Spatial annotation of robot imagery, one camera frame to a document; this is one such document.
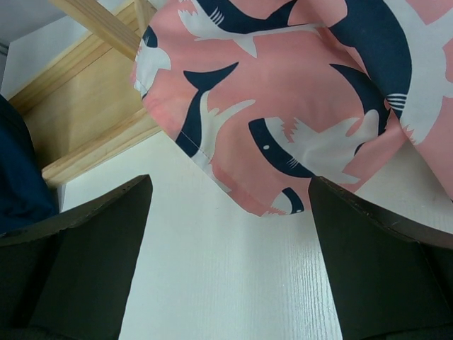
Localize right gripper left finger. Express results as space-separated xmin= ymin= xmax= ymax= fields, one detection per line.
xmin=1 ymin=175 xmax=152 ymax=339

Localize wooden clothes rack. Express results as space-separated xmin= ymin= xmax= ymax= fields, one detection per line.
xmin=8 ymin=1 xmax=159 ymax=187

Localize pink patterned shorts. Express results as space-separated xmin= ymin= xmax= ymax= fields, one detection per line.
xmin=132 ymin=1 xmax=452 ymax=216

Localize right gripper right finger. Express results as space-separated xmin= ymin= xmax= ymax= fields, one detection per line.
xmin=309 ymin=177 xmax=452 ymax=339

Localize navy blue shorts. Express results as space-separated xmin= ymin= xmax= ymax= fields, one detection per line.
xmin=1 ymin=97 xmax=59 ymax=234

